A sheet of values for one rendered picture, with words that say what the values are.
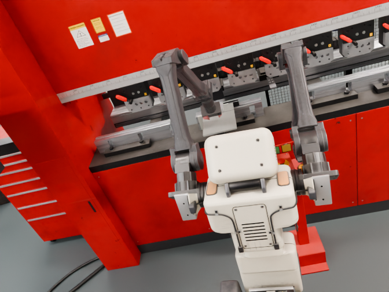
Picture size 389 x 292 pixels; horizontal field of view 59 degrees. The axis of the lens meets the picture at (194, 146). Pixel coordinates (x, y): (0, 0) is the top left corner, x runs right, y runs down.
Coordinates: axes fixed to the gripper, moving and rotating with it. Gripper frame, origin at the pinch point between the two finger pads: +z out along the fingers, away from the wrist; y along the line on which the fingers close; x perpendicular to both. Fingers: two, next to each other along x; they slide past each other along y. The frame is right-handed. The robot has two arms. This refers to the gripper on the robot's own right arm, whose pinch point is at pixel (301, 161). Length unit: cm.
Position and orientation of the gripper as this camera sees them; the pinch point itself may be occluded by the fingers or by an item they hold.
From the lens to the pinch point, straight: 181.6
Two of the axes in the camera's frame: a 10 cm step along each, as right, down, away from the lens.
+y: -0.9, -7.6, 6.4
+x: -9.6, 2.4, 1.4
